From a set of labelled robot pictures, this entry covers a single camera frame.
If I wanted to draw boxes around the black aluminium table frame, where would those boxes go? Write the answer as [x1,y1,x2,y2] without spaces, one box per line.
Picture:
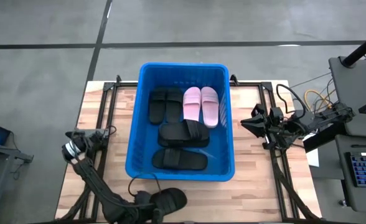
[55,74,322,224]

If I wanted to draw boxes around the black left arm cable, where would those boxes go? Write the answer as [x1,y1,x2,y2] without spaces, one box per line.
[127,172,162,208]

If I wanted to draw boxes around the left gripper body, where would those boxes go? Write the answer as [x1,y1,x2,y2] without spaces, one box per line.
[132,190,161,224]

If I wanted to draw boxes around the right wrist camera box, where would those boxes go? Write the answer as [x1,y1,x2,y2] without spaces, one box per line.
[269,106,285,122]

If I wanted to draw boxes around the pink rubber slide sandal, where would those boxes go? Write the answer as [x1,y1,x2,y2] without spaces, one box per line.
[182,86,202,123]
[200,86,220,129]

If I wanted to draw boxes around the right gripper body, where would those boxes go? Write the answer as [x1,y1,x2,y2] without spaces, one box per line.
[262,106,296,151]

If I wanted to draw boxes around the yellow cable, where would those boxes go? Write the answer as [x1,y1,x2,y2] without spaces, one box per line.
[304,89,333,111]

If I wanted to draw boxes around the grey side table top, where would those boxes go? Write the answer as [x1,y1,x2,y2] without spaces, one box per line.
[328,55,366,138]

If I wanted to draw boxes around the black stand pole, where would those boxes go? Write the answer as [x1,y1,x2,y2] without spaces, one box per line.
[340,27,366,68]

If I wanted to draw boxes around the olive rubber slide sandal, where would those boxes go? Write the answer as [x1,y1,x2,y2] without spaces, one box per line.
[151,187,188,216]
[151,147,209,171]

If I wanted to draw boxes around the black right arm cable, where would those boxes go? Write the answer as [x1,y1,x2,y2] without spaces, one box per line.
[275,83,307,116]

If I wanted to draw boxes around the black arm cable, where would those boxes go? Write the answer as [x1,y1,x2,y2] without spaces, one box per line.
[275,83,307,116]
[127,172,162,208]

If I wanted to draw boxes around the white paper sheet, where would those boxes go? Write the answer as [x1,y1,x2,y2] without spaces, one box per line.
[304,133,320,168]

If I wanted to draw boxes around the blue plastic bin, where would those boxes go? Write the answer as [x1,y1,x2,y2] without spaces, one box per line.
[124,62,236,182]

